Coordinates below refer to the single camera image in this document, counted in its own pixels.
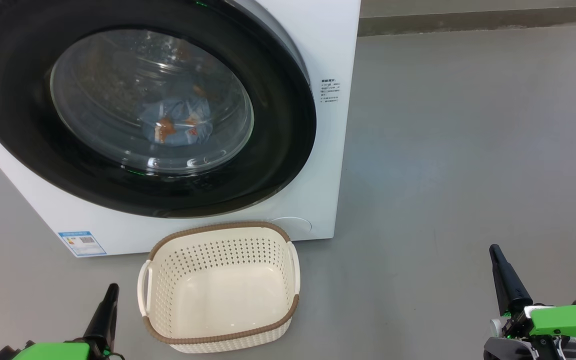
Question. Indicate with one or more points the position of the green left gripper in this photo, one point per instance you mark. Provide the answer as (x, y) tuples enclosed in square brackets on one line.
[(53, 351)]

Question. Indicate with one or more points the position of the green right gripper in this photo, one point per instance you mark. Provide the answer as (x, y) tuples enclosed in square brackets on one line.
[(568, 322)]

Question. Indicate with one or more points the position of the blue patterned cloth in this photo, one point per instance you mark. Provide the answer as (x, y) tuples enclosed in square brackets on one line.
[(183, 120)]

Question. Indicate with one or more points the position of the washing machine door glass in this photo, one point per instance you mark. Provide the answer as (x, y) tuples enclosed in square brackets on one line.
[(18, 100)]

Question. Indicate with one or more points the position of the white front-load washing machine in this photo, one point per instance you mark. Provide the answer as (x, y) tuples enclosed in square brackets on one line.
[(338, 150)]

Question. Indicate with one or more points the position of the stainless steel washing machine drum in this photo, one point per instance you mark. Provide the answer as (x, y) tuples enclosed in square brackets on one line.
[(98, 75)]

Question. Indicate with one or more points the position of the blue energy label sticker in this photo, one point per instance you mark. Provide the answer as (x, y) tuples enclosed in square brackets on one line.
[(82, 244)]

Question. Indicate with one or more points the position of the cream perforated laundry basket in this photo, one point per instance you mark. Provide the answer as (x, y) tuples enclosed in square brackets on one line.
[(218, 240)]

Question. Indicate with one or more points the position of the round filter cover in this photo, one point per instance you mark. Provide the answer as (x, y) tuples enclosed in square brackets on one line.
[(298, 224)]

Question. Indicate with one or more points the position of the printed text label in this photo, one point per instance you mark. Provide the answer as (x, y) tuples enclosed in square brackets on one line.
[(329, 90)]

